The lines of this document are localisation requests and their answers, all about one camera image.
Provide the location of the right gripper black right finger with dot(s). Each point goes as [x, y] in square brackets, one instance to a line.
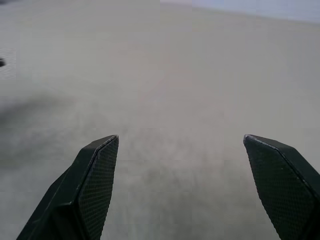
[287, 190]

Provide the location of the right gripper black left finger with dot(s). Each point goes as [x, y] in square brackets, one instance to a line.
[82, 190]

